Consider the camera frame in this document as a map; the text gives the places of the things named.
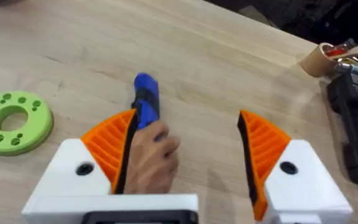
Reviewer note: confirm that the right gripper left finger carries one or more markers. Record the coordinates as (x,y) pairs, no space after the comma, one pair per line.
(104,149)

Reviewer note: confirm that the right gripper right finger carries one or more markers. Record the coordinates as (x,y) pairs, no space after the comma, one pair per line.
(278,174)

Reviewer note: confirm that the blue electric screwdriver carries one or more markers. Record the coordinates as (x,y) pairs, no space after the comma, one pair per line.
(146,101)

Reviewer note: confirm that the person's hand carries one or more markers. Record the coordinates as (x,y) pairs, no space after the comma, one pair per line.
(151,161)

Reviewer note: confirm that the black tool case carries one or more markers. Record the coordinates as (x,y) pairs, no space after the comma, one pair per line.
(354,127)

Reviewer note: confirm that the green disc with holes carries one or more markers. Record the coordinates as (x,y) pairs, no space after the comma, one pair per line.
(12,122)

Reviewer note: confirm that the brown tape roll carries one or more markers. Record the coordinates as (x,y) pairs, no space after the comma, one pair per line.
(317,60)

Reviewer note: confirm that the heap of small tools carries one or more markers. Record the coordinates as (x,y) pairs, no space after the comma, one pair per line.
(353,57)

